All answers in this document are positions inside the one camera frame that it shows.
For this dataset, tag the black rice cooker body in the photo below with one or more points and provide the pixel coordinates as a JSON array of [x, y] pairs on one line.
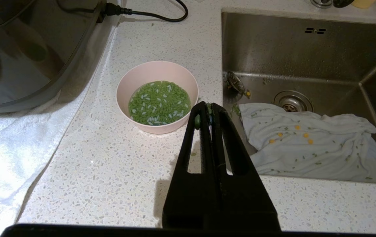
[[26, 65]]

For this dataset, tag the stainless steel sink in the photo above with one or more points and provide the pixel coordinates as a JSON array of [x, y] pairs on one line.
[[273, 52]]

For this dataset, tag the chrome faucet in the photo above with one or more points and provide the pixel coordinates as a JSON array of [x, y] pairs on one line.
[[321, 2]]

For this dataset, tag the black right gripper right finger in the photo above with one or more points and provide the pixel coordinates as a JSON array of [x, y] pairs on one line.
[[240, 200]]

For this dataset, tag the black rounded object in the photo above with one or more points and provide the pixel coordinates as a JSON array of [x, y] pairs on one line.
[[342, 2]]

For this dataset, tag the red yellow printed container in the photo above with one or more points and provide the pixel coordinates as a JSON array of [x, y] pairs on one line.
[[364, 3]]

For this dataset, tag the white towel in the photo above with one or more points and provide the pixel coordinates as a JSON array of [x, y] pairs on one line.
[[16, 148]]

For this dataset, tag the white speckled cloth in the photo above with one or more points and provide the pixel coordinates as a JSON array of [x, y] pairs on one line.
[[323, 154]]

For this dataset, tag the round metal sink stopper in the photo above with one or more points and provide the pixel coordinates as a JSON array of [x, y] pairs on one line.
[[235, 82]]

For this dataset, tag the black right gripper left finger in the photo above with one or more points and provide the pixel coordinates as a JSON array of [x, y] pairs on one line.
[[191, 197]]

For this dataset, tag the pink bowl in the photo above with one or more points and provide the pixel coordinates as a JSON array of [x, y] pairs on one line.
[[155, 70]]

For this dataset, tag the round steel sink drain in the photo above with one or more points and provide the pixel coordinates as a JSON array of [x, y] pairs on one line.
[[290, 98]]

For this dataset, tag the green grains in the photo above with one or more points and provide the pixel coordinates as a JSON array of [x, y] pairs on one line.
[[158, 103]]

